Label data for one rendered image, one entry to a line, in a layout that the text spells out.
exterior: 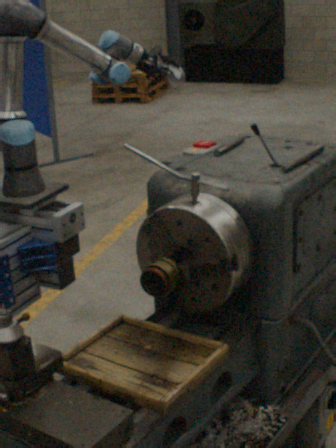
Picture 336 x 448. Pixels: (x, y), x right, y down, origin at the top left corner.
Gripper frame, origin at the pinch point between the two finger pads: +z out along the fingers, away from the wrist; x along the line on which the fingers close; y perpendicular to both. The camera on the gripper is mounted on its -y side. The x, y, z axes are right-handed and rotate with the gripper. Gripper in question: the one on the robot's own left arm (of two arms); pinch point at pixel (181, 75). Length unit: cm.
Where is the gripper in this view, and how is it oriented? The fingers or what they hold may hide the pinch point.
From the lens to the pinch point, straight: 258.4
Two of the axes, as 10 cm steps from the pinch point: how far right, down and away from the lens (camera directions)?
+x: 6.0, -4.2, -6.8
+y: -0.2, 8.5, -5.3
